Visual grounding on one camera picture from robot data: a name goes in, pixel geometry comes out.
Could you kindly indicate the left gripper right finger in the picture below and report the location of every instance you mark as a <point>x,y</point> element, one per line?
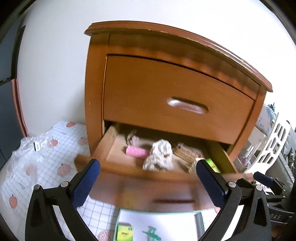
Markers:
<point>213,182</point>

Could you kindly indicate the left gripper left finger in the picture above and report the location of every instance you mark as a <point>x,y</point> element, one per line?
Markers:
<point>83,182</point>

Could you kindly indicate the large green tissue pack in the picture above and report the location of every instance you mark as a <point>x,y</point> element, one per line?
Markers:
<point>211,164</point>

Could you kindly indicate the small green tissue pack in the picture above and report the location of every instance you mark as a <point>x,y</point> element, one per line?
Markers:
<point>124,232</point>

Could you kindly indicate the white crocheted cloth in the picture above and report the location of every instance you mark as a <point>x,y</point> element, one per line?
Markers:
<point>160,157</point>

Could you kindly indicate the teal plastic toy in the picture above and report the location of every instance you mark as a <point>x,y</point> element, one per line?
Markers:
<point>151,234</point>

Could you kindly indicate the fruit-patterned grid mat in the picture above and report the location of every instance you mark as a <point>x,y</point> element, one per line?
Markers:
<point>67,140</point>

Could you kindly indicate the white storage shelf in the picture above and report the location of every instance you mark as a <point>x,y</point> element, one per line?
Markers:
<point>265,142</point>

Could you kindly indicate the clear plastic bag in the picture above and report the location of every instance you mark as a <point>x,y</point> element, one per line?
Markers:
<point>32,153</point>

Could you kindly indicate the white teal-rimmed tray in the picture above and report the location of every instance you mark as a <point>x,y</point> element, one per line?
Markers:
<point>170,226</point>

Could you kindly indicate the open wooden bottom drawer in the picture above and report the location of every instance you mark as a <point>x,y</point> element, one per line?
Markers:
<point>124,183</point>

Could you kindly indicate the pink hair roller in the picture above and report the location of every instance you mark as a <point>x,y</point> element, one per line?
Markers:
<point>137,152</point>

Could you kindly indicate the wooden nightstand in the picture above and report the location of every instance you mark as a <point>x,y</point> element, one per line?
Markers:
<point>168,79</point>

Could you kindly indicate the dark blue cabinet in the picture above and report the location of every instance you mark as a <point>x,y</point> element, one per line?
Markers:
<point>13,127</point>

